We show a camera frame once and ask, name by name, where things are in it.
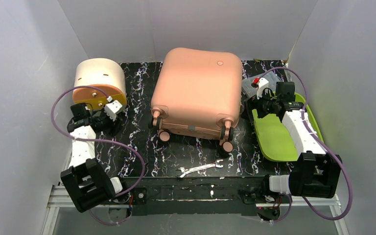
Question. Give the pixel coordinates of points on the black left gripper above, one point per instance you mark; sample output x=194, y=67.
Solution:
x=109, y=121

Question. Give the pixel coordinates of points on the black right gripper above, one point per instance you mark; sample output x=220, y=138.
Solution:
x=252, y=104

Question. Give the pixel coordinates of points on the pink hard-shell suitcase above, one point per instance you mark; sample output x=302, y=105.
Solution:
x=198, y=94

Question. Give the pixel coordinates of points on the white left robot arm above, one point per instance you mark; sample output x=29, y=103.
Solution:
x=85, y=180

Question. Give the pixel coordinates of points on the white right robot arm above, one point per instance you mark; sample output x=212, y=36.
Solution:
x=317, y=171

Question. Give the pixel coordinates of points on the silver open-end wrench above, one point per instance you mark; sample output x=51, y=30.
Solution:
x=185, y=172

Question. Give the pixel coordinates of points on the clear plastic screw box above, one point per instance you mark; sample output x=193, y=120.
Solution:
x=250, y=91

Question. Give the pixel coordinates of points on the green plastic tray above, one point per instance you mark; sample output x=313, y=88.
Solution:
x=274, y=139

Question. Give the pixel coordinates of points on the cream cylindrical drum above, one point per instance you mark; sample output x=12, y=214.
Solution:
x=102, y=73

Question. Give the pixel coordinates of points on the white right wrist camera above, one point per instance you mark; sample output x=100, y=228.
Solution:
x=260, y=84

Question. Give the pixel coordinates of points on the aluminium frame rail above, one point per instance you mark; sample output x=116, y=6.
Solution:
x=108, y=213

